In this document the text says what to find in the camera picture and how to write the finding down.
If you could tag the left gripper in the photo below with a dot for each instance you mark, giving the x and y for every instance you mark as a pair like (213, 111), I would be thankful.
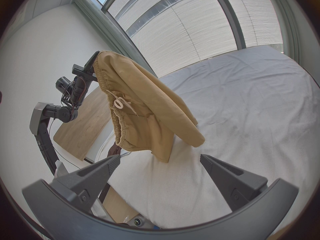
(80, 89)

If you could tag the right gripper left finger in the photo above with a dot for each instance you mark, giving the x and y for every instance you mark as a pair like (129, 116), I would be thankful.
(82, 184)

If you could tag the tan shorts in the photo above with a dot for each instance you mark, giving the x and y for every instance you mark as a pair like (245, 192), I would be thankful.
(150, 104)

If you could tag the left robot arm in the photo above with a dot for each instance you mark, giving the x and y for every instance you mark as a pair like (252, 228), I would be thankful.
(37, 114)

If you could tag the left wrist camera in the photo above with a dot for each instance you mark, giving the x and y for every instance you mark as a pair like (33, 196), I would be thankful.
(62, 83)

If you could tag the window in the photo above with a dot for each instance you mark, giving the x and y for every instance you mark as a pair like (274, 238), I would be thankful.
(187, 21)

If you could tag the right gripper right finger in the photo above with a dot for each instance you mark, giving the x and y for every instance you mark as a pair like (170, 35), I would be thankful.
(232, 184)

